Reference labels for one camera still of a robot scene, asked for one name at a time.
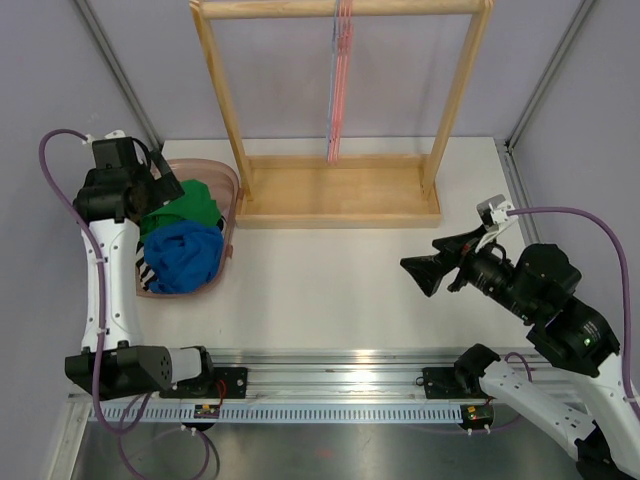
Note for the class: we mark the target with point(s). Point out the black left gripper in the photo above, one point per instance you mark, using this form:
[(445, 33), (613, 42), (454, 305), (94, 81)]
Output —
[(164, 188)]

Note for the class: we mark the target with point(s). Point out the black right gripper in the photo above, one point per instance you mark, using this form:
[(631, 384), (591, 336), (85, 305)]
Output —
[(428, 270)]

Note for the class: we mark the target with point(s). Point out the green tank top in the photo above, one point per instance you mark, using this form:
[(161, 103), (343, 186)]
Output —
[(196, 205)]

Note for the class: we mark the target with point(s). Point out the blue tank top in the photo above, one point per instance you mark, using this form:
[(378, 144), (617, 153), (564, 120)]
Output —
[(183, 257)]

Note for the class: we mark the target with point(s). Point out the black white striped tank top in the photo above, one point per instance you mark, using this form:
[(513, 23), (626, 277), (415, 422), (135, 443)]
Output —
[(146, 274)]

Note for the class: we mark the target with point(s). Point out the pink hanger of blue top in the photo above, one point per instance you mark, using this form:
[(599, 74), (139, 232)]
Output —
[(347, 80)]

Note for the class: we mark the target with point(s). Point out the light blue wire hanger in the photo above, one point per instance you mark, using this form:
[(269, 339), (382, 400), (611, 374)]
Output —
[(331, 80)]

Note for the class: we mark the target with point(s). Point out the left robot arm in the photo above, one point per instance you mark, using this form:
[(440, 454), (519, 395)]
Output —
[(127, 182)]

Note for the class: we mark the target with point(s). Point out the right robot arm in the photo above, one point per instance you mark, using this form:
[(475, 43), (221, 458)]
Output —
[(573, 337)]

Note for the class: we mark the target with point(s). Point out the pink translucent plastic basin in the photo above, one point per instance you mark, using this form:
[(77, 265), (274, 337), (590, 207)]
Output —
[(224, 187)]

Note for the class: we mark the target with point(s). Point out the wooden clothes rack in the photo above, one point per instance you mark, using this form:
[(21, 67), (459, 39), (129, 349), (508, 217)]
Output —
[(302, 191)]

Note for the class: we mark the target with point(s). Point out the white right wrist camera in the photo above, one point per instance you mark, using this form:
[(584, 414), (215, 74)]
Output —
[(496, 216)]

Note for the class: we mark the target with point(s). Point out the aluminium rail base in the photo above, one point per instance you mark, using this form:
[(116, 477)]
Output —
[(351, 386)]

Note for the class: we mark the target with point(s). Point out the aluminium frame post right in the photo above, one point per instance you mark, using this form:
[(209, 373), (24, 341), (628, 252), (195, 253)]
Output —
[(552, 69)]

